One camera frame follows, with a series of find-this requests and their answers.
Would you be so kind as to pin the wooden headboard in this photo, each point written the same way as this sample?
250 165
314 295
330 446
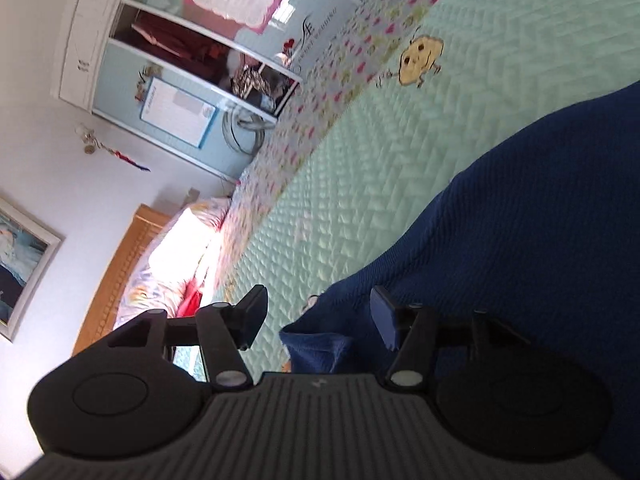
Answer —
100 318

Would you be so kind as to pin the blue knit sweater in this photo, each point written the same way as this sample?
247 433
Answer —
542 230

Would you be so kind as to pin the framed wedding photo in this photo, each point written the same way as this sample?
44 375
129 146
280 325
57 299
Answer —
27 249

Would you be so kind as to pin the mint quilted bee bedspread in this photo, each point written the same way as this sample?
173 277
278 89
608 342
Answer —
409 94

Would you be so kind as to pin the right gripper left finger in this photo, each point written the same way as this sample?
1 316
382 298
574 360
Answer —
224 330

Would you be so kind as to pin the sliding door wardrobe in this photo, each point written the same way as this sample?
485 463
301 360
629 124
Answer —
202 79

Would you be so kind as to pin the floral pillow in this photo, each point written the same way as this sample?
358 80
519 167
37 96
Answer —
171 273

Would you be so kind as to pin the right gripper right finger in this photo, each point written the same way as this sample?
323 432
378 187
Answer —
409 332

